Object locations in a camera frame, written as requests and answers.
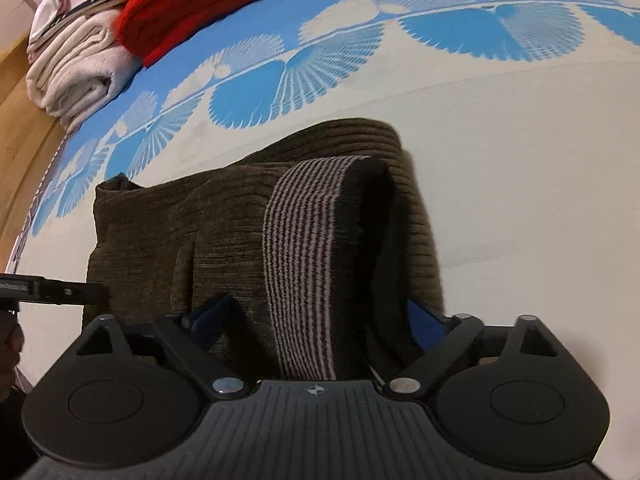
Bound brown corduroy pants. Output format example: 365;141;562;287
82;117;446;382

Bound beige folded blanket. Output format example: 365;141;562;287
26;12;144;133

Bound pink cloth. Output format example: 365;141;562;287
28;0;77;52

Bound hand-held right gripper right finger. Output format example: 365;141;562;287
382;299;558;401

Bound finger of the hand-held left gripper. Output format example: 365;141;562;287
0;274;108;307

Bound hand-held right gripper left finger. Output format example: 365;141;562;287
75;294;248;401

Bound blue and white printed bedsheet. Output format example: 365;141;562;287
10;0;640;391

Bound wooden bed frame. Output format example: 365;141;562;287
0;35;68;273

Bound red knit sweater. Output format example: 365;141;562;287
116;0;301;68

